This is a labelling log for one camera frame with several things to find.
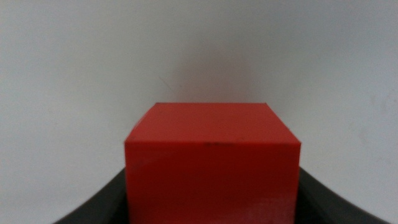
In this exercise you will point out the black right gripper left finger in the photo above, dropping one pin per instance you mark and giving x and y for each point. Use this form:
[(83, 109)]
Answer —
[(107, 208)]

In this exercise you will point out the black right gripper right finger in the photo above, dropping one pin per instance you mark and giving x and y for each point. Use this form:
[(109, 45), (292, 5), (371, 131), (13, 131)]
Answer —
[(320, 208)]

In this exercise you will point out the red cube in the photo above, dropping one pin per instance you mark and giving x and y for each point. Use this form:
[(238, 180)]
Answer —
[(211, 174)]

